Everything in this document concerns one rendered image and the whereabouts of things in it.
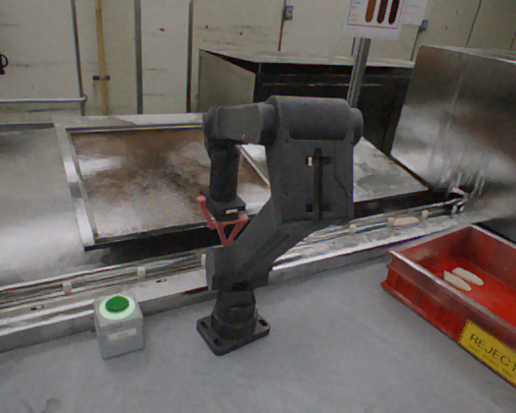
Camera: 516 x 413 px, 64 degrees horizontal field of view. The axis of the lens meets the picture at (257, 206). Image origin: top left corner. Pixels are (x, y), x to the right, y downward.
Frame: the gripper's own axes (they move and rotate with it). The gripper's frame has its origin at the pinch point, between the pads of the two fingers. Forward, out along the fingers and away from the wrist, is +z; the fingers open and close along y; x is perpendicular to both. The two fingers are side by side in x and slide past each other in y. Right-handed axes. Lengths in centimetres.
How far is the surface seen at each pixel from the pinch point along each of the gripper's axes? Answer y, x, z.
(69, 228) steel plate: 29.2, 27.7, 10.3
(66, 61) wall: 371, -4, 28
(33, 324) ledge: -7.9, 36.7, 6.2
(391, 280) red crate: -19.8, -34.1, 7.2
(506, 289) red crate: -30, -63, 10
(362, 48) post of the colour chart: 73, -94, -31
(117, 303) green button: -12.7, 23.9, 1.8
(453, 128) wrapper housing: 9, -80, -17
